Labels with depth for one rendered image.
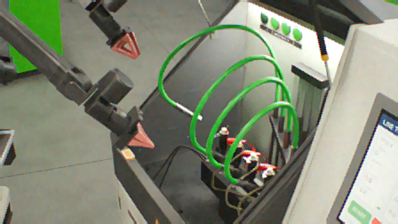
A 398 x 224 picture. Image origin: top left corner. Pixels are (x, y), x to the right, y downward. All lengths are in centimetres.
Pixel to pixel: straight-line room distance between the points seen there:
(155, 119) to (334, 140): 79
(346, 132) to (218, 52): 77
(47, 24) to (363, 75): 384
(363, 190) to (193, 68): 87
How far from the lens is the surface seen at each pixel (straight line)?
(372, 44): 102
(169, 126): 171
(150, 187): 144
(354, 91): 104
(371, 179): 101
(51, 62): 108
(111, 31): 140
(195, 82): 168
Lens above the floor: 184
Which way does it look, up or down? 29 degrees down
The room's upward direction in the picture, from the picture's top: 1 degrees clockwise
